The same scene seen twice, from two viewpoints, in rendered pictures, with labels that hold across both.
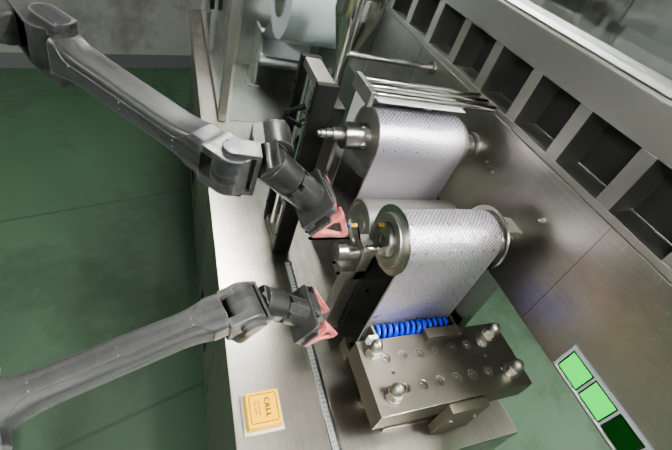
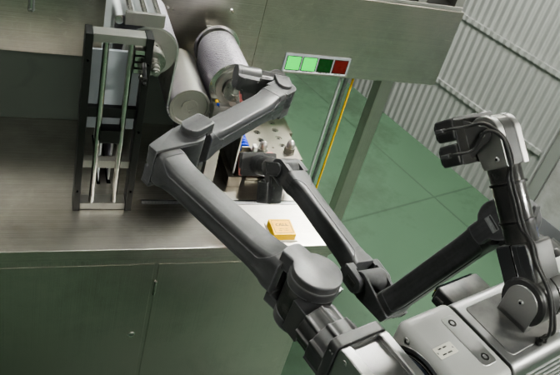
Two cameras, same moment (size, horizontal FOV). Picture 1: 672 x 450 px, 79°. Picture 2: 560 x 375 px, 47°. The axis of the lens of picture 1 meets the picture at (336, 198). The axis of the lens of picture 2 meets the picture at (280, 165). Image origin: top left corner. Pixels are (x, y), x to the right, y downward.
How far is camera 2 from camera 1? 1.56 m
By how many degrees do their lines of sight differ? 67
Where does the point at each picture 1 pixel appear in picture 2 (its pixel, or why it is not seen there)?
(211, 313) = (302, 176)
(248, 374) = not seen: hidden behind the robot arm
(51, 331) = not seen: outside the picture
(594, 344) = (292, 43)
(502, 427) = not seen: hidden behind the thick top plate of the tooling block
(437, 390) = (281, 133)
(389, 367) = (270, 148)
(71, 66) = (224, 137)
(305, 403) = (272, 211)
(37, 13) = (202, 127)
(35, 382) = (352, 244)
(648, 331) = (309, 17)
